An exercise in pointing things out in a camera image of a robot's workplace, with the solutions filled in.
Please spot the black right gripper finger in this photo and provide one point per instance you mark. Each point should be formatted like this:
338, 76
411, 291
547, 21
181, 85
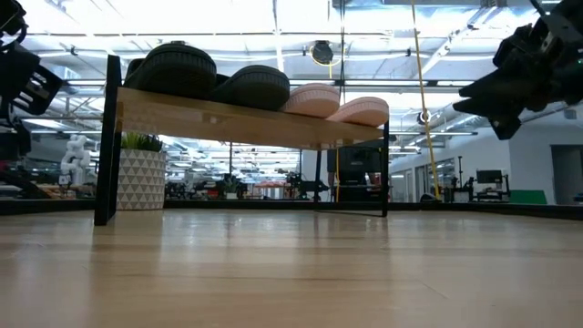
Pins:
496, 84
505, 116

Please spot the pink slide sandal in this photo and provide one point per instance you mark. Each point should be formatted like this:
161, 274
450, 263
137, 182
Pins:
312, 102
362, 114

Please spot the black slide sandal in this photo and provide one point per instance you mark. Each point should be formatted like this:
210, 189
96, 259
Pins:
177, 73
255, 89

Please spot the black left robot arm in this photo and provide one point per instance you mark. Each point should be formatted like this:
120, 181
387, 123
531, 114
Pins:
11, 132

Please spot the black monitor on stand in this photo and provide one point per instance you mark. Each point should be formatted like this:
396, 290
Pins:
489, 177

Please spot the green board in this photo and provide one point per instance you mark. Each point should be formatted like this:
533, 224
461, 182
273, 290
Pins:
528, 197

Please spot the white humanoid robot figure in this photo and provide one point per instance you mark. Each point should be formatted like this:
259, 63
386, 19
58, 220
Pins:
75, 159

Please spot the plant in white patterned pot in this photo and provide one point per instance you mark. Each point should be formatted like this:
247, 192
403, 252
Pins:
141, 182

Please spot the black cabinet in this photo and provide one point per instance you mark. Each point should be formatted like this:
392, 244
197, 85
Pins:
353, 168

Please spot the wooden shelf with black frame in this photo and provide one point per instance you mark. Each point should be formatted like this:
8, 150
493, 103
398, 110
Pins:
228, 120

